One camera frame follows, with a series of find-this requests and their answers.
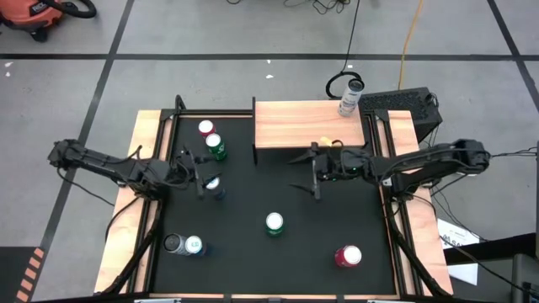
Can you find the tall silver energy drink can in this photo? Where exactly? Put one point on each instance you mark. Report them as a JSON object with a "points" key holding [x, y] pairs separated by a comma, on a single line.
{"points": [[173, 244], [349, 101]]}

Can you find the blank white paper sheet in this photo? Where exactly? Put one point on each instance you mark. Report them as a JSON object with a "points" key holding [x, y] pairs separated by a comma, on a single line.
{"points": [[465, 273]]}

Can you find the black table frame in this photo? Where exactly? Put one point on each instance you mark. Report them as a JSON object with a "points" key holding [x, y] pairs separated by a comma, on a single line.
{"points": [[210, 113]]}

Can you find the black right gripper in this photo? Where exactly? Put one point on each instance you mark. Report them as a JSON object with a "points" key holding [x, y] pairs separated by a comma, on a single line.
{"points": [[337, 166]]}

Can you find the black table mat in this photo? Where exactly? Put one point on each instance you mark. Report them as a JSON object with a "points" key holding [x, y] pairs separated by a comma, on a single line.
{"points": [[252, 261]]}

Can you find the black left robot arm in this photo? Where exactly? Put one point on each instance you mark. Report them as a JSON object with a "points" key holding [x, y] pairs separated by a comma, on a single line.
{"points": [[105, 162]]}

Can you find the printed white paper sheet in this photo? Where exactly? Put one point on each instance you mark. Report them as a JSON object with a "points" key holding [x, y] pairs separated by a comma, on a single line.
{"points": [[455, 233]]}

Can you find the yellow tape tag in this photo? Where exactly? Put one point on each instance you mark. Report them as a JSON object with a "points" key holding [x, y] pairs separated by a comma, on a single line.
{"points": [[326, 141]]}

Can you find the wooden shelf with black legs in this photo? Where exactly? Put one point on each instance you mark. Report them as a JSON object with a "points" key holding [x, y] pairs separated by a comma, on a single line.
{"points": [[295, 124]]}

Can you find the red Fanta can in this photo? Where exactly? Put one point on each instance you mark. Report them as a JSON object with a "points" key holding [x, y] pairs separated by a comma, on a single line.
{"points": [[351, 254], [206, 127]]}

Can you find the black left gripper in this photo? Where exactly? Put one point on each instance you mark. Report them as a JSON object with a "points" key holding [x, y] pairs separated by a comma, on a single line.
{"points": [[185, 168]]}

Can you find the orange shop vacuum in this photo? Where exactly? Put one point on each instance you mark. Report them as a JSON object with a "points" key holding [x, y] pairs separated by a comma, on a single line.
{"points": [[29, 12]]}

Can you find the black orange striped floor mat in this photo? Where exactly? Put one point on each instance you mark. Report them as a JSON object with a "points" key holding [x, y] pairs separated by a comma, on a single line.
{"points": [[31, 273]]}

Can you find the green Sprite can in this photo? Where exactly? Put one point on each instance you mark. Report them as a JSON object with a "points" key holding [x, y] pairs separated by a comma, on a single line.
{"points": [[274, 221], [213, 141]]}

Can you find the blue Red Bull can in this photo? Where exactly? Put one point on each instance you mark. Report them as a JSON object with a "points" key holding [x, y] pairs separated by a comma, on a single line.
{"points": [[214, 184], [193, 245]]}

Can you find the black side desk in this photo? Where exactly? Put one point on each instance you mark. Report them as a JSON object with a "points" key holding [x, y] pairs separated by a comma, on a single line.
{"points": [[492, 248]]}

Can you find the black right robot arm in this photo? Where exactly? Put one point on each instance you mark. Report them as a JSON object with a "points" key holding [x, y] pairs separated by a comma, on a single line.
{"points": [[421, 164]]}

